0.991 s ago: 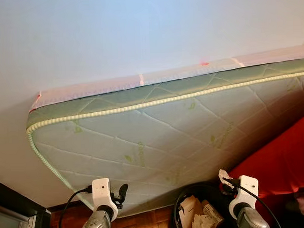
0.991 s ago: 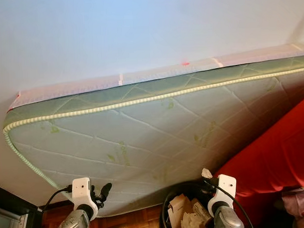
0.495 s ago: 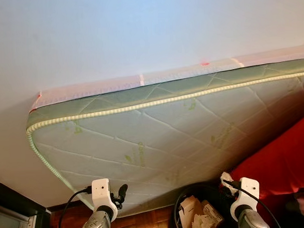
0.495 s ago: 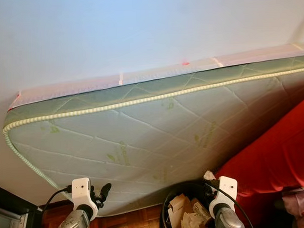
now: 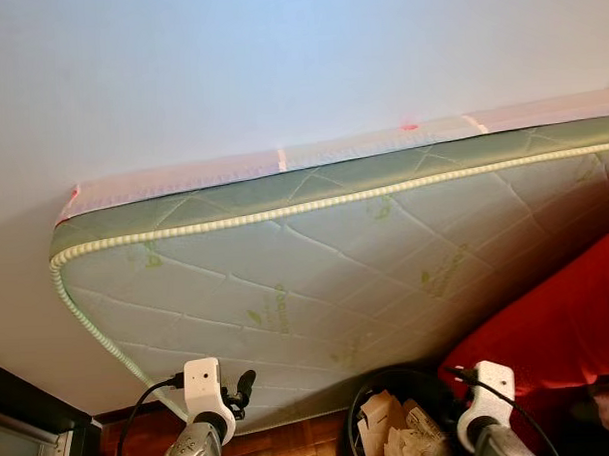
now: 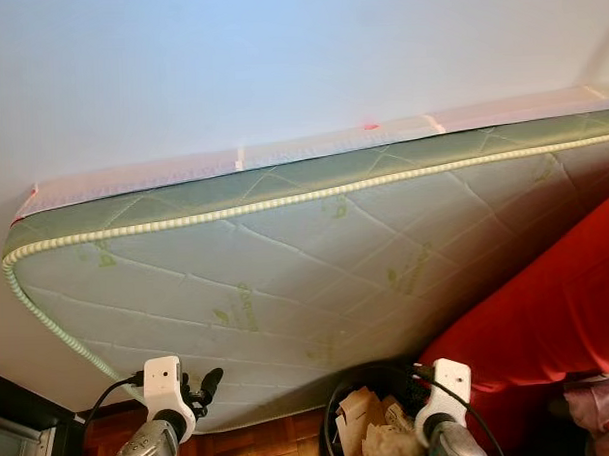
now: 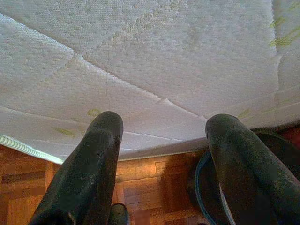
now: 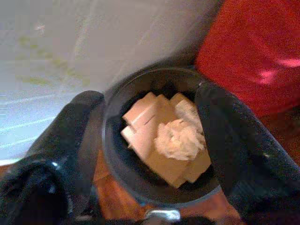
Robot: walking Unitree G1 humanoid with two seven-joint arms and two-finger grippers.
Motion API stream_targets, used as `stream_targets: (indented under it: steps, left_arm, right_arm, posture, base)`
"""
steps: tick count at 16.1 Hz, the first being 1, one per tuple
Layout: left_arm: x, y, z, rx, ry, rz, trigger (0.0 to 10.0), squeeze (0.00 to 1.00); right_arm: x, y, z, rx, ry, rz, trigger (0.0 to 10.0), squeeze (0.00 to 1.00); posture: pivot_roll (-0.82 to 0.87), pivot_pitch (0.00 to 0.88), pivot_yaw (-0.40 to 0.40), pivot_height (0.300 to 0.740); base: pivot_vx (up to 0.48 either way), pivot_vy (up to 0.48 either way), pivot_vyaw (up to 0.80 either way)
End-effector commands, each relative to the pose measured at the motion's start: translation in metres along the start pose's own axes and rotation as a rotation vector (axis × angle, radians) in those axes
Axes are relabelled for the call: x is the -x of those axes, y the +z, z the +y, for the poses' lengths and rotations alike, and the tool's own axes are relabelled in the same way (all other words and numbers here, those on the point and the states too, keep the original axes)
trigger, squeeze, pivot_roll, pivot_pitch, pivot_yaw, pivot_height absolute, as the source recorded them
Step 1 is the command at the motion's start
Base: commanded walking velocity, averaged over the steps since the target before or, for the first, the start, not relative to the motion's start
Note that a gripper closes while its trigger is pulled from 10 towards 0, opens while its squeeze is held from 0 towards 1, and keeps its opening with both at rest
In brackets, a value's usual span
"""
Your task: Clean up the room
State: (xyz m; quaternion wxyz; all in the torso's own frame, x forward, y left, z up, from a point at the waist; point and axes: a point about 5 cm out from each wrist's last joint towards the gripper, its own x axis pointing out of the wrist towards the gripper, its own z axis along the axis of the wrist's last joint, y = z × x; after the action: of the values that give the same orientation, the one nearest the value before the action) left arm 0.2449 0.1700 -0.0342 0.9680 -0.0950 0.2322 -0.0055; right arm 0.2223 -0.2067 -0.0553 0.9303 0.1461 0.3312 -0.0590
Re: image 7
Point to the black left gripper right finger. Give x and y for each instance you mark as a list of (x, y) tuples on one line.
[(246, 168)]

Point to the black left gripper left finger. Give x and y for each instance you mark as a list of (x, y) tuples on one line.
[(89, 168)]

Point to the black round bin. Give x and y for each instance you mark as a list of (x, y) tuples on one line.
[(207, 187)]

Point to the white green quilted mattress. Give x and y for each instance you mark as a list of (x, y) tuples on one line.
[(150, 58)]

